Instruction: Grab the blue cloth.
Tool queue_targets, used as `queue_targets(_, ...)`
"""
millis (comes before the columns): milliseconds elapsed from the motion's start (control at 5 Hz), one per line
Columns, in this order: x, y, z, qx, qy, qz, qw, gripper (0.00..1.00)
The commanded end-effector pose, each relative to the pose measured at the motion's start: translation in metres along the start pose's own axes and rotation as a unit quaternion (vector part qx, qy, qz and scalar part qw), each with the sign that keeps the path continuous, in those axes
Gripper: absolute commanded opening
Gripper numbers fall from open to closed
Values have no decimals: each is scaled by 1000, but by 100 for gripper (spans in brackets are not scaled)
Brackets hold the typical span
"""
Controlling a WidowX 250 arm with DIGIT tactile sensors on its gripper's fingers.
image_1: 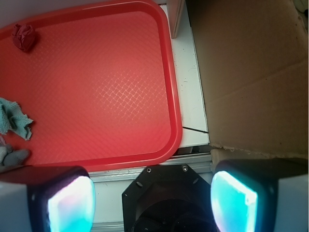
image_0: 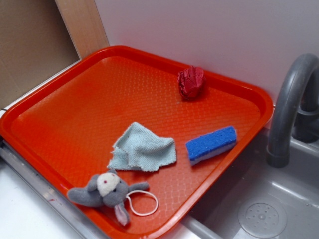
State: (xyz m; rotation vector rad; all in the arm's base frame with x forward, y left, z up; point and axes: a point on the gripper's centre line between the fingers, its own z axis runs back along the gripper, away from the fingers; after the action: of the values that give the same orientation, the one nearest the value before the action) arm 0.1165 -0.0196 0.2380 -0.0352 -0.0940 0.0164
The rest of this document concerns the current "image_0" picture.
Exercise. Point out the brown cardboard panel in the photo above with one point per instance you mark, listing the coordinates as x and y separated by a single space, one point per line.
34 46

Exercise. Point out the grey plush toy animal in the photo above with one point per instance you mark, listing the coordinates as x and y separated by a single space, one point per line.
108 189

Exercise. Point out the round sink drain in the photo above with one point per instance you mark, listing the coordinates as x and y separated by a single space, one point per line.
262 220

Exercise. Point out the light blue cloth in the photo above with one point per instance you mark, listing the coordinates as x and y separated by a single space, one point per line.
139 149

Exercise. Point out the wooden board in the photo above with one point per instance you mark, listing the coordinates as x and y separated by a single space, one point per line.
84 25

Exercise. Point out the blue white sponge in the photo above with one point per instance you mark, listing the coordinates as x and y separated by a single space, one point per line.
211 145

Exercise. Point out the grey plastic sink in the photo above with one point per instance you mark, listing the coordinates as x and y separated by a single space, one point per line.
295 188

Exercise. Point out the grey plastic faucet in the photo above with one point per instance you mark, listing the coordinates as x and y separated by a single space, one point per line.
296 113

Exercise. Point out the red crumpled ball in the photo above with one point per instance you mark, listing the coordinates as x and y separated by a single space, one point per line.
190 82

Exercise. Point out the orange plastic tray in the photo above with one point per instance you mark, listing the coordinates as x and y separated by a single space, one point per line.
65 131

